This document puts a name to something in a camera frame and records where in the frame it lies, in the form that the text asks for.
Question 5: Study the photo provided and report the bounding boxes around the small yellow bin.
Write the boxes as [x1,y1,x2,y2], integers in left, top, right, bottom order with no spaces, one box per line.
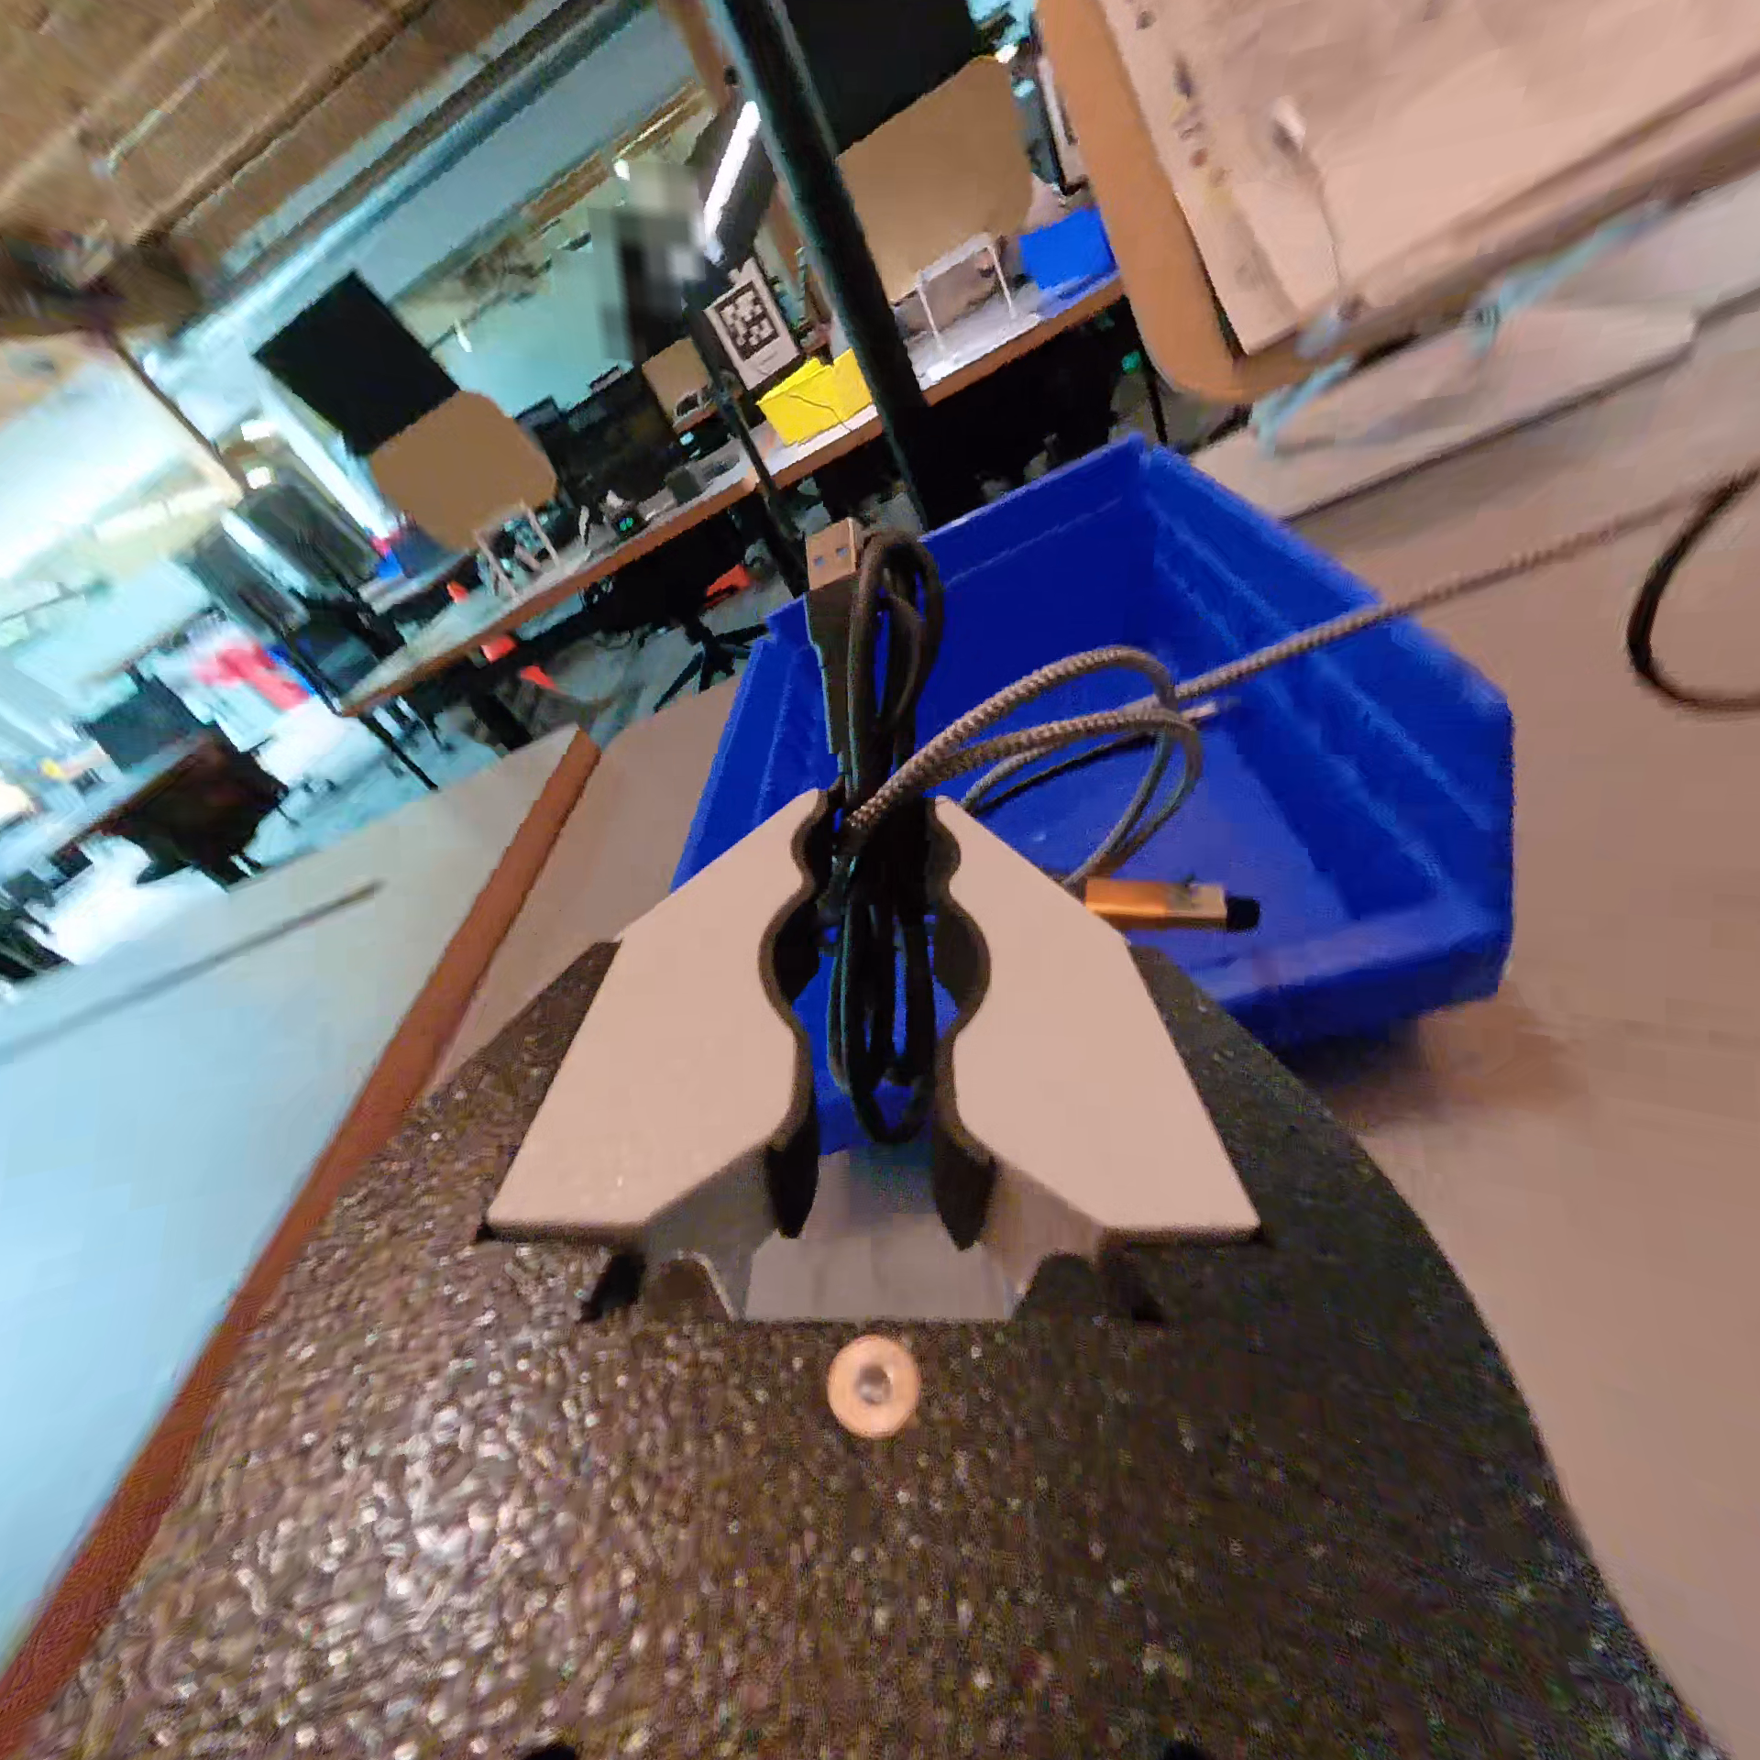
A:
[757,349,875,446]

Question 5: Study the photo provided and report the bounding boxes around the blue plastic bin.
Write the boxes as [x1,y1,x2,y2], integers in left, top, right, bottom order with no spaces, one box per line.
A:
[670,431,1514,1053]

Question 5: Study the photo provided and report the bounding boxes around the grey braided cable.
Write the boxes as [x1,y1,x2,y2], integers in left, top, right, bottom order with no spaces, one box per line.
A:
[1128,468,1760,732]

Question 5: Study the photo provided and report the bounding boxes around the small blue bin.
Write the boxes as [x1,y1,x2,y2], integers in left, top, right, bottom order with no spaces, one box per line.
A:
[1021,206,1118,293]

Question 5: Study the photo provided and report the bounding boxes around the plain wooden board stand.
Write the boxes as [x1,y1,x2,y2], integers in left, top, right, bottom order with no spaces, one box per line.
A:
[369,391,561,600]
[837,54,1035,331]

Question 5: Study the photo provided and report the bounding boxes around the black white fiducial tag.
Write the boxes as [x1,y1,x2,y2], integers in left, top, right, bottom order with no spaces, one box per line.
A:
[704,263,802,395]

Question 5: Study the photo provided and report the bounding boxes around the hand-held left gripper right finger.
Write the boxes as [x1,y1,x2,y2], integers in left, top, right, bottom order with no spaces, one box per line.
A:
[928,795,1263,1312]

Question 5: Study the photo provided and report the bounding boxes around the black usb cable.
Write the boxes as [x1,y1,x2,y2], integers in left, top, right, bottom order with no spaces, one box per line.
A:
[800,520,952,1151]

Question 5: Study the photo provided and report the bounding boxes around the wooden document stand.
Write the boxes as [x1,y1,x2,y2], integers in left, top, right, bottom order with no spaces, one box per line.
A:
[1036,0,1760,522]

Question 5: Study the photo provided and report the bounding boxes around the thin black cable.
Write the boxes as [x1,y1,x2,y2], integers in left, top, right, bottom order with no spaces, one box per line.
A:
[1625,468,1760,714]

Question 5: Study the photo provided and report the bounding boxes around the black tripod pole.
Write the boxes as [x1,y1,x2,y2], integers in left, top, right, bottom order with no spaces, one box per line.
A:
[721,0,967,551]

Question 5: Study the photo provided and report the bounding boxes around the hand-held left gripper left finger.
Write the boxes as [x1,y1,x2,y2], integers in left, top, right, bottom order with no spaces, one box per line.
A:
[483,792,836,1319]

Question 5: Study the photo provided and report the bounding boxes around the laminated instruction sheets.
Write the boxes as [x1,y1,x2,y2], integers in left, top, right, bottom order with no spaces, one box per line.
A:
[1100,0,1760,357]

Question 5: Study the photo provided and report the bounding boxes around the long wooden work table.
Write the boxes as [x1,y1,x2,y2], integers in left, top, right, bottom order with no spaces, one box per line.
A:
[337,268,1131,723]

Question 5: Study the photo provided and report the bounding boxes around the black square panel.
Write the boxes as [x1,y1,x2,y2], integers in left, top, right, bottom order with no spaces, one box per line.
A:
[254,271,458,458]
[778,0,987,146]

